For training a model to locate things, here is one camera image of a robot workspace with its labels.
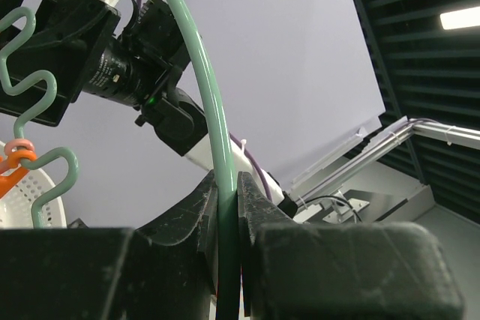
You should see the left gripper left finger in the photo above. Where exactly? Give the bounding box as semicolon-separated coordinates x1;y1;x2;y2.
1;175;217;319

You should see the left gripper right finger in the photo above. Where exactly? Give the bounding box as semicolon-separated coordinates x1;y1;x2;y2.
237;172;465;319

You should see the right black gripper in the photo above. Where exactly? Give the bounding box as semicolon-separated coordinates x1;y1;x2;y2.
0;0;177;128

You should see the green clip hanger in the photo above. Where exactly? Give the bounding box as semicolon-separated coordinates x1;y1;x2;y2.
1;0;240;319

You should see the white perforated plastic basket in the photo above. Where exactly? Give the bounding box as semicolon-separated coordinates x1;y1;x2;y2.
1;138;55;230

